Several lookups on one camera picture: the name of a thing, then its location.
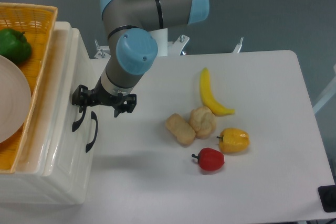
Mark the yellow banana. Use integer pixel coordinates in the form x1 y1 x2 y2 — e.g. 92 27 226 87
199 68 235 116

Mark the yellow bell pepper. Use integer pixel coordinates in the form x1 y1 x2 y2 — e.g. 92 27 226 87
217 127 250 153

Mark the black top drawer handle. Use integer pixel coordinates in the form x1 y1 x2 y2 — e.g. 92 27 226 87
71 106 87 132

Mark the orange woven basket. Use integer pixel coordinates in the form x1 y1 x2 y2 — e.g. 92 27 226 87
1 2 58 174

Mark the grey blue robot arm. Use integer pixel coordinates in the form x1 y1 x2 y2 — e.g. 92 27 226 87
71 0 209 116

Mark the beige plate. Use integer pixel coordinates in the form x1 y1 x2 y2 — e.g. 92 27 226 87
1 56 31 142

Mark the black lower drawer handle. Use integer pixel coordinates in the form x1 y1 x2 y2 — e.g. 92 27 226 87
85 111 98 153

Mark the red bell pepper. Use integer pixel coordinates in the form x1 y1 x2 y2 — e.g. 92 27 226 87
191 147 225 172

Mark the white drawer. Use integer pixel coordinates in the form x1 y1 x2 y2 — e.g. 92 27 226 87
42 28 98 205

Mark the black device at edge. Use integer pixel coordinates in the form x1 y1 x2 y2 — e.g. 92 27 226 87
318 185 336 212

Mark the white table frame leg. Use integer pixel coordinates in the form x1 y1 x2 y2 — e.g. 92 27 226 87
312 65 335 115

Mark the oblong bread roll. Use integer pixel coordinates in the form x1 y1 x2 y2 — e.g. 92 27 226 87
165 113 196 146

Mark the black drawer handle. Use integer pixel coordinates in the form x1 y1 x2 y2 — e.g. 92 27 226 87
71 106 87 132
85 111 98 153

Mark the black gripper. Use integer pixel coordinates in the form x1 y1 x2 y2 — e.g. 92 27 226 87
71 81 137 118

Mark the round bread bun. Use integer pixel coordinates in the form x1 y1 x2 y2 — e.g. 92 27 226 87
189 106 217 139

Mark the green bell pepper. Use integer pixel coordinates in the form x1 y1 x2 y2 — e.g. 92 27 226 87
1 28 32 65

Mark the white drawer cabinet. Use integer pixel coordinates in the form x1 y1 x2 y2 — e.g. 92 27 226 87
0 21 102 206

